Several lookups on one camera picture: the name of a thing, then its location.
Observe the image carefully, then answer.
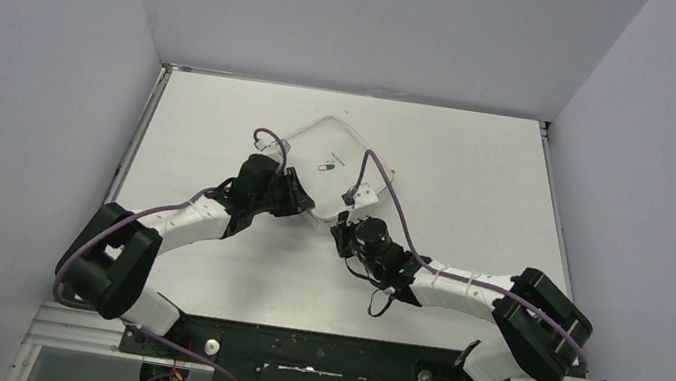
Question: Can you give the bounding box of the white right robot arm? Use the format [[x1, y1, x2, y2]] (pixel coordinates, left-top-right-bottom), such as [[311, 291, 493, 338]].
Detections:
[[330, 212, 593, 381]]

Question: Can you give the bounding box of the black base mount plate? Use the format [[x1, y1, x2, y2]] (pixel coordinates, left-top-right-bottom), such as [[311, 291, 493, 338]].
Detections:
[[119, 316, 473, 381]]

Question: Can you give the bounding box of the left side frame rail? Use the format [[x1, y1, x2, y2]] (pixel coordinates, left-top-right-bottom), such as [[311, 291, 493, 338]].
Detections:
[[23, 302, 125, 356]]

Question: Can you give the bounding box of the grey storage box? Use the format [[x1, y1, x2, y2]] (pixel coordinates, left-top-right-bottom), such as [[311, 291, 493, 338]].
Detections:
[[284, 116, 387, 232]]

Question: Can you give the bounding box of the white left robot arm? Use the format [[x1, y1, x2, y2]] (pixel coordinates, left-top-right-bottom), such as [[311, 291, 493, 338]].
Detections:
[[52, 153, 315, 358]]

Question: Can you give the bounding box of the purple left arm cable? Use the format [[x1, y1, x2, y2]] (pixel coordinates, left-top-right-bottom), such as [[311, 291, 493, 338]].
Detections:
[[37, 100, 293, 381]]

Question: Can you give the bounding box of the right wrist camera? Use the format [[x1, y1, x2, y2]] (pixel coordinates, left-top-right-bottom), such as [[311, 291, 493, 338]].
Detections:
[[341, 182, 380, 217]]

